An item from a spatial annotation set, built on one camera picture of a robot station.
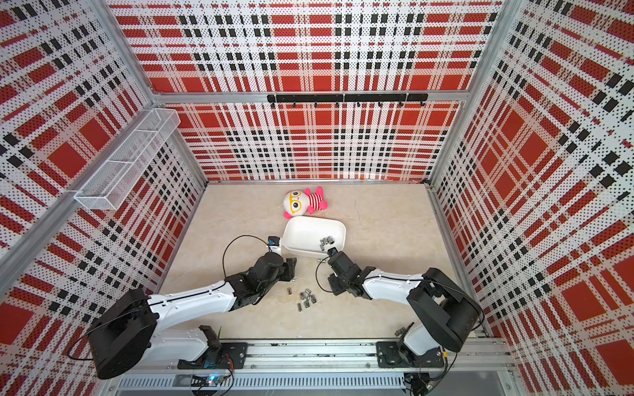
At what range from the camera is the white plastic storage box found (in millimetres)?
1001

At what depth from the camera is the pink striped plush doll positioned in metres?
1.06

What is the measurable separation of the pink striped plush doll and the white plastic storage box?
29 mm

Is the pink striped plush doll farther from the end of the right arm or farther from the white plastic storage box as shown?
the end of the right arm

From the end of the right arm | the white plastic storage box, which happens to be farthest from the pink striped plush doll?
the end of the right arm
